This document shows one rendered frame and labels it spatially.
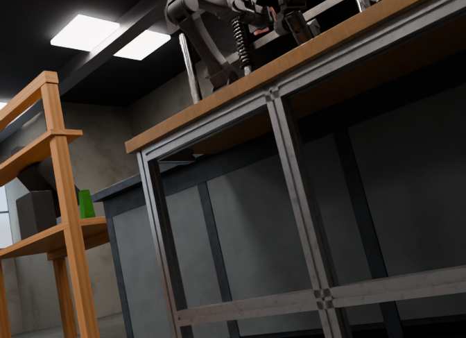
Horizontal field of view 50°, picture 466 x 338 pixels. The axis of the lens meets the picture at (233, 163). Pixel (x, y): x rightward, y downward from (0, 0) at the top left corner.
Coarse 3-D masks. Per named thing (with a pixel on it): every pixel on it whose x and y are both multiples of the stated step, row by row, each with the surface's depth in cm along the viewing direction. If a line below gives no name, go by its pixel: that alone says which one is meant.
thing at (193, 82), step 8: (360, 0) 237; (368, 0) 237; (360, 8) 237; (184, 40) 314; (184, 48) 313; (184, 56) 313; (192, 56) 313; (192, 64) 311; (192, 72) 310; (192, 80) 309; (192, 88) 308; (192, 96) 309; (200, 96) 308
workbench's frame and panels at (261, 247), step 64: (448, 64) 138; (320, 128) 164; (384, 128) 150; (448, 128) 138; (128, 192) 228; (192, 192) 202; (256, 192) 181; (320, 192) 164; (384, 192) 150; (448, 192) 138; (128, 256) 229; (192, 256) 202; (256, 256) 181; (384, 256) 150; (448, 256) 138; (128, 320) 228; (256, 320) 181; (320, 320) 164; (384, 320) 150; (448, 320) 139
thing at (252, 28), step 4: (264, 8) 186; (268, 8) 186; (256, 12) 183; (264, 12) 186; (268, 12) 185; (256, 16) 183; (260, 16) 185; (264, 16) 186; (268, 16) 185; (256, 20) 184; (260, 20) 185; (264, 20) 186; (268, 20) 185; (272, 20) 186; (248, 24) 192; (252, 24) 185; (256, 24) 186; (260, 24) 187; (264, 24) 186; (252, 28) 190; (256, 28) 189; (252, 32) 190
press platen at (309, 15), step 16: (336, 0) 256; (352, 0) 256; (304, 16) 268; (320, 16) 266; (336, 16) 270; (352, 16) 275; (272, 32) 282; (320, 32) 286; (256, 48) 289; (272, 48) 293; (288, 48) 299; (240, 64) 306; (256, 64) 312
